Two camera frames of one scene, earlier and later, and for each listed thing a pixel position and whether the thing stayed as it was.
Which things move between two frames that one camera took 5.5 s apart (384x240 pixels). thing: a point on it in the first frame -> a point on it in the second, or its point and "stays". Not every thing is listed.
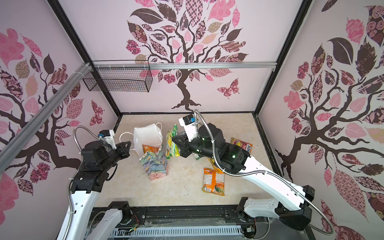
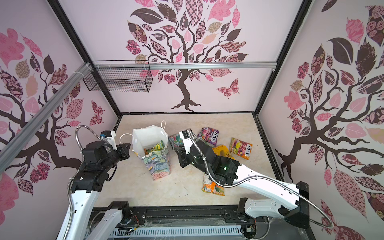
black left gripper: [124, 151] stays
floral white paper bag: [154, 163] stays
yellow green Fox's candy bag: [171, 149] -> [158, 147]
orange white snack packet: [213, 182] stays
